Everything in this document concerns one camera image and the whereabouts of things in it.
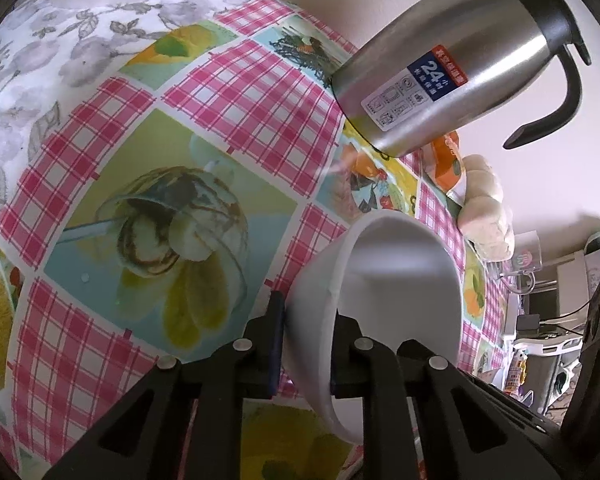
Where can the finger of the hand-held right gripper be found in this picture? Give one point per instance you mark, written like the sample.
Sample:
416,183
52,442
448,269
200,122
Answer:
597,320

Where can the clear glass mug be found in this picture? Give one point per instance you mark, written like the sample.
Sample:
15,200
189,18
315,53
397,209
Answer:
522,260

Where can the colourful candy packet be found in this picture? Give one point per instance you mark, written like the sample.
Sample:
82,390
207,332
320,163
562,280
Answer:
515,372

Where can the orange snack packet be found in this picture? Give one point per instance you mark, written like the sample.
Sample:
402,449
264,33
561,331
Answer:
447,170

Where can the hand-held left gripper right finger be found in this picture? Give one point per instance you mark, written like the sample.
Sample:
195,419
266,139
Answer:
350,355

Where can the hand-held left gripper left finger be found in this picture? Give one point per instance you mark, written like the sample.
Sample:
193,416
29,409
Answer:
275,345

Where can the white chair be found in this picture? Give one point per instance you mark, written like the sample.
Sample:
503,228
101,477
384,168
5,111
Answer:
550,347

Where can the pink checkered fruit tablecloth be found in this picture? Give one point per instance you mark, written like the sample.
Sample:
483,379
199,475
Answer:
105,270

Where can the stainless steel thermos jug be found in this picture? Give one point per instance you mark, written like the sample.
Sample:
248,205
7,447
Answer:
460,55

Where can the white square bowl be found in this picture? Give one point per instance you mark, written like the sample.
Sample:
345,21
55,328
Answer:
400,280

